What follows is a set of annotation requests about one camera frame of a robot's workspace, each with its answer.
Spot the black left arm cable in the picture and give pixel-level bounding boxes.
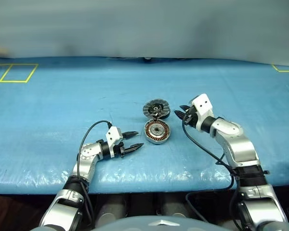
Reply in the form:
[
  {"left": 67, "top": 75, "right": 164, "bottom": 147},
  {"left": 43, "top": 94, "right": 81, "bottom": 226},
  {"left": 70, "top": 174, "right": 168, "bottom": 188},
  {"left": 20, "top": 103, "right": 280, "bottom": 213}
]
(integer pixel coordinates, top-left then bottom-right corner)
[{"left": 76, "top": 120, "right": 112, "bottom": 228}]

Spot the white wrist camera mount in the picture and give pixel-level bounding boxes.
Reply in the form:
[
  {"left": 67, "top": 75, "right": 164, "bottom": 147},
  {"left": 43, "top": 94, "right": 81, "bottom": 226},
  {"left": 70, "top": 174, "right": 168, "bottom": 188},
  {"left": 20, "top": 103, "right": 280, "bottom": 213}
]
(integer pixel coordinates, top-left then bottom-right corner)
[
  {"left": 105, "top": 126, "right": 124, "bottom": 159},
  {"left": 191, "top": 93, "right": 214, "bottom": 132}
]

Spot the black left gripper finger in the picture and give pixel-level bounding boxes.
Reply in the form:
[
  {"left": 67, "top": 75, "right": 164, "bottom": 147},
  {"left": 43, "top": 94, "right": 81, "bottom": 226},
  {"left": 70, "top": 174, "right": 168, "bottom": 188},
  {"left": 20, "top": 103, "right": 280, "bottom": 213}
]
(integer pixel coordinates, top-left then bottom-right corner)
[
  {"left": 119, "top": 143, "right": 145, "bottom": 159},
  {"left": 121, "top": 131, "right": 139, "bottom": 141}
]

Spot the blue plastic table cover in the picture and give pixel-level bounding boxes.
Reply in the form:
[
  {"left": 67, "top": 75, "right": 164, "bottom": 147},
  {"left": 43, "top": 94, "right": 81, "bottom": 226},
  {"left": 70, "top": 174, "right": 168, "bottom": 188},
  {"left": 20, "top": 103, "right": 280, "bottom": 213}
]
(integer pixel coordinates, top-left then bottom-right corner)
[{"left": 0, "top": 56, "right": 289, "bottom": 194}]

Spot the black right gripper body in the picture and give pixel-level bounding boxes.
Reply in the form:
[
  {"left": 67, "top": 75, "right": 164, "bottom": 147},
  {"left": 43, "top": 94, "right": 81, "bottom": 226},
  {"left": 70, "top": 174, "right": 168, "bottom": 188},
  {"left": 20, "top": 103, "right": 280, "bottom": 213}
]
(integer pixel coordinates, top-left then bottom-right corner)
[{"left": 184, "top": 106, "right": 199, "bottom": 130}]

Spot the grey robot chest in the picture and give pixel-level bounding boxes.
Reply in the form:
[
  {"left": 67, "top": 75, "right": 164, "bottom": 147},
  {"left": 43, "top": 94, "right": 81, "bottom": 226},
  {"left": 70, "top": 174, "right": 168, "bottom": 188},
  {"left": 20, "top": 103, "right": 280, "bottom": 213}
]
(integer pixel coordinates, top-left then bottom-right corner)
[{"left": 91, "top": 215, "right": 201, "bottom": 231}]

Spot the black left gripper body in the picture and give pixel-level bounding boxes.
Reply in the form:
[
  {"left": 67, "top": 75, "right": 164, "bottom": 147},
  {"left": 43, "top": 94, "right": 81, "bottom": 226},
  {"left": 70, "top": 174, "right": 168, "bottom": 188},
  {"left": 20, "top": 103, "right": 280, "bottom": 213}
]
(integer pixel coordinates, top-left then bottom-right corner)
[{"left": 114, "top": 141, "right": 125, "bottom": 158}]

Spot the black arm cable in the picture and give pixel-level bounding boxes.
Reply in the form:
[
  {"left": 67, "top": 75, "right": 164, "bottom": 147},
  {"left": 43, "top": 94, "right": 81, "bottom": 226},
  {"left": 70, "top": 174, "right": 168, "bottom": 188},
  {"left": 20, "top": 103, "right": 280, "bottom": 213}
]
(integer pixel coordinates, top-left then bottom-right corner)
[
  {"left": 76, "top": 120, "right": 112, "bottom": 228},
  {"left": 182, "top": 115, "right": 244, "bottom": 231}
]

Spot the dark grey rounded cylinder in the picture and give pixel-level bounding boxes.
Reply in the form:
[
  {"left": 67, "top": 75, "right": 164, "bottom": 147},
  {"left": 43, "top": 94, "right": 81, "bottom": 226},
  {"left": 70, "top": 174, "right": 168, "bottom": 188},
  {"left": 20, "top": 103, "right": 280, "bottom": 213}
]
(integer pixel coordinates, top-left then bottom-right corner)
[
  {"left": 95, "top": 194, "right": 129, "bottom": 220},
  {"left": 156, "top": 194, "right": 184, "bottom": 218}
]

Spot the silver finned motor cover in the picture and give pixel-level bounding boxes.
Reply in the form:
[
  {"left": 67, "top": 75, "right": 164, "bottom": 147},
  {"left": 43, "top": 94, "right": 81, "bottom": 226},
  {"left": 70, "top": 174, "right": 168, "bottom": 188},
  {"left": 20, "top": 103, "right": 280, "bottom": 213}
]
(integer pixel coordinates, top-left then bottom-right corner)
[{"left": 143, "top": 99, "right": 171, "bottom": 119}]

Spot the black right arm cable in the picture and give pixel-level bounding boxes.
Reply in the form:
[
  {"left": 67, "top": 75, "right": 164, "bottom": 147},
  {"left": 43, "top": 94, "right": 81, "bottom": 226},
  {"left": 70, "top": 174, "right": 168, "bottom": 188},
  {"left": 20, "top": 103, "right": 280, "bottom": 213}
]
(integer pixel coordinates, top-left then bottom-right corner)
[{"left": 182, "top": 115, "right": 244, "bottom": 231}]

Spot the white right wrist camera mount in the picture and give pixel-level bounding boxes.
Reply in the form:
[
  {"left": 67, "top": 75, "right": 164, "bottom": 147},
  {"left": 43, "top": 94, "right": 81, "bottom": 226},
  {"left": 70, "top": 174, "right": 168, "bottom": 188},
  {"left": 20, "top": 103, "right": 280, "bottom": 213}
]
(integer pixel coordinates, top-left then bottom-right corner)
[{"left": 191, "top": 93, "right": 214, "bottom": 132}]

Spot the motor stator with copper windings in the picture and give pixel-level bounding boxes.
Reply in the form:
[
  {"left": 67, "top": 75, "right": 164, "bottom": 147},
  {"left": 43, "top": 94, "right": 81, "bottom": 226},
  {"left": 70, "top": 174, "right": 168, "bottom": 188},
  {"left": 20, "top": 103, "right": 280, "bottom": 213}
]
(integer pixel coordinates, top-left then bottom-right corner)
[{"left": 142, "top": 119, "right": 171, "bottom": 145}]

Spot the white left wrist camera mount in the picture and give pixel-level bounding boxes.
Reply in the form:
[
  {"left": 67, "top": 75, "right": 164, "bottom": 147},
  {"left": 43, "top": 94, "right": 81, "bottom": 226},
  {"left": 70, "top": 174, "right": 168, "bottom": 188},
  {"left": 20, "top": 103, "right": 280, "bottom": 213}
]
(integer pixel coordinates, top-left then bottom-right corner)
[{"left": 105, "top": 126, "right": 124, "bottom": 159}]

